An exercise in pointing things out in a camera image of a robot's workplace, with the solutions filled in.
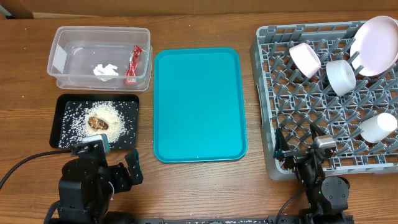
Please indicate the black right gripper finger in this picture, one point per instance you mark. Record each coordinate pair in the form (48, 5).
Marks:
(281, 145)
(315, 130)

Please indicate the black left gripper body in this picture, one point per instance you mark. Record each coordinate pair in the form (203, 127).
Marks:
(119, 178)

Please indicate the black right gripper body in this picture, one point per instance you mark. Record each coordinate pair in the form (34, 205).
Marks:
(300, 154)

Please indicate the brown food scrap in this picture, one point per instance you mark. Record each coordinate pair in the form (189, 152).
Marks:
(97, 124)

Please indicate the grey bowl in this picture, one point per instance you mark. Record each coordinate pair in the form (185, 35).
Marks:
(341, 76)

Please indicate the white cup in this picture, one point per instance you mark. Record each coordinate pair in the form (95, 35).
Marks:
(377, 128)

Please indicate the pink bowl with rice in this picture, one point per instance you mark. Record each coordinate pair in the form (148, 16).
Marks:
(305, 59)

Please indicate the white napkin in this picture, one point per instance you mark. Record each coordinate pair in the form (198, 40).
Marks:
(103, 73)

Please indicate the white round plate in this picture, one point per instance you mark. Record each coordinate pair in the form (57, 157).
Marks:
(375, 46)

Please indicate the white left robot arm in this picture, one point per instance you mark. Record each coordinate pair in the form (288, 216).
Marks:
(88, 184)

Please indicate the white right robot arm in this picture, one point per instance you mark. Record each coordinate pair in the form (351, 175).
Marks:
(327, 196)

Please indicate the grey dishwasher rack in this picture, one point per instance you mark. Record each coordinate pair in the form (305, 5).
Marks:
(290, 102)

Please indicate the black tray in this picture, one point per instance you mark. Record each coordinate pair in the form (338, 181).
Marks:
(64, 99)

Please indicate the red snack wrapper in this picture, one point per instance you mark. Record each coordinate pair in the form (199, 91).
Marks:
(134, 61)

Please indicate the teal serving tray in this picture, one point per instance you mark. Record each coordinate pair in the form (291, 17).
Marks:
(198, 106)

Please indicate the clear plastic bin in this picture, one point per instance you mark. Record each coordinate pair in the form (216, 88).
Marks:
(77, 50)

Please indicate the black rail at table edge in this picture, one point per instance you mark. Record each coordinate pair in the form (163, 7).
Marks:
(248, 219)

